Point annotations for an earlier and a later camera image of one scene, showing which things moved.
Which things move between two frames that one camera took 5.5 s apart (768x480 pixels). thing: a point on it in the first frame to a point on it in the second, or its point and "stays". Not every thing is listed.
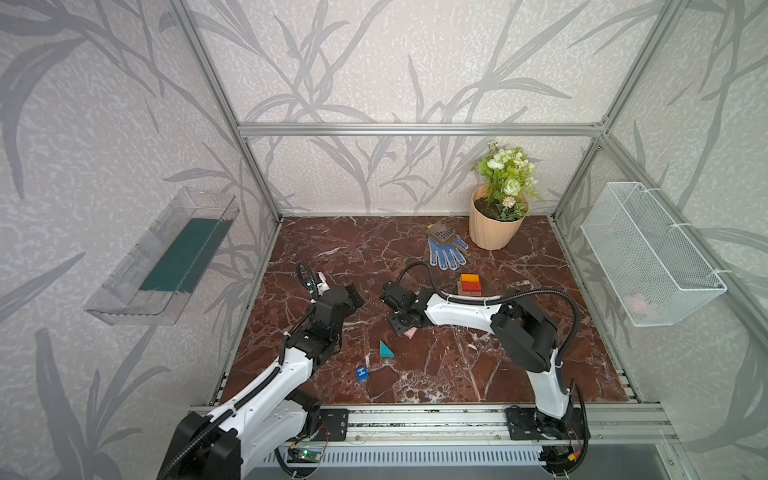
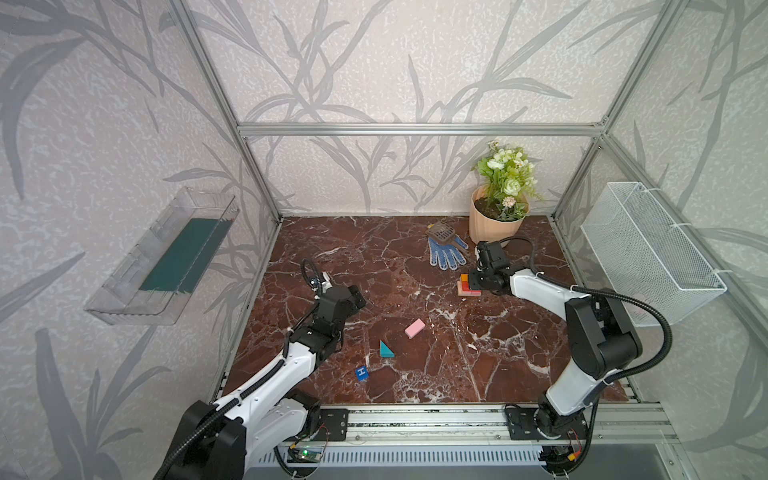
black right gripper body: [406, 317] to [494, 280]
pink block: [410, 332] stays
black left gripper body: [346, 298] stays
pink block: [461, 292] stays
